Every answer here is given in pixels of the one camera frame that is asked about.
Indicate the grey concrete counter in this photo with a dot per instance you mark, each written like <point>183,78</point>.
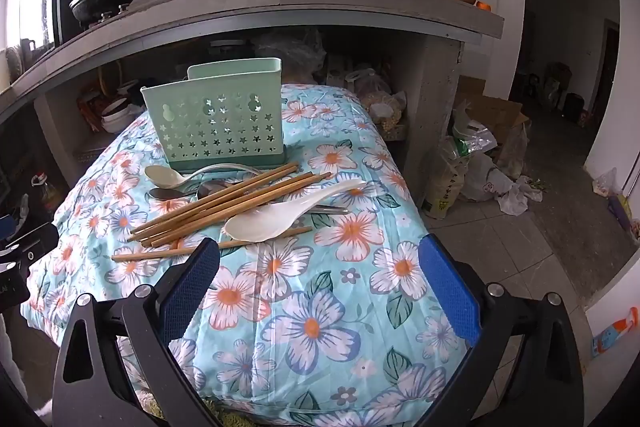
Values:
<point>167,21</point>

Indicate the steel spoon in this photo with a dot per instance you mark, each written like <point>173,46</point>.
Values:
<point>211,187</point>
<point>170,193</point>

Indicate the stack of white bowls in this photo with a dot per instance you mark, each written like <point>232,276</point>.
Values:
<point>119,115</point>

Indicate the white plastic bag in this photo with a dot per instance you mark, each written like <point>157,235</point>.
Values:
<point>485,181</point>

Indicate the bamboo chopstick five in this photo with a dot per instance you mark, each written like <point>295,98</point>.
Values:
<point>170,253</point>

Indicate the cardboard box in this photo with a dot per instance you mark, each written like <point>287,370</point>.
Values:
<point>498,115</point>

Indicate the large white rice spoon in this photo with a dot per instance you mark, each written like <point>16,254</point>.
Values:
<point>271,220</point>

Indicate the green plastic utensil caddy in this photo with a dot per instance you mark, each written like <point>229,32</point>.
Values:
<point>226,112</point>

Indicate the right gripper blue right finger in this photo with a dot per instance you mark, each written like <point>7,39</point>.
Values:
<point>453,294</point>

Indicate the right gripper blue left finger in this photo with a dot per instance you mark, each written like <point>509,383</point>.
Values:
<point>182,289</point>

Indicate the bamboo chopstick four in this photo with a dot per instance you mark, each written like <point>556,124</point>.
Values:
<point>240,212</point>

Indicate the bamboo chopstick three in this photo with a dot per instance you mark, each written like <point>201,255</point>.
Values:
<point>263,180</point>

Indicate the bamboo chopstick two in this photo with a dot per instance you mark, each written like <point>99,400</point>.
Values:
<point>200,211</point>

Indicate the rice sack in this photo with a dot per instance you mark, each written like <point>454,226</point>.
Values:
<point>446,179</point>

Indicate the black wok with lid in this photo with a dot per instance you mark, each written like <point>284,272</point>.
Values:
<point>88,12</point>

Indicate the bamboo chopstick one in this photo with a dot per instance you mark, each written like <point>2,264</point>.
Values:
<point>210,201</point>

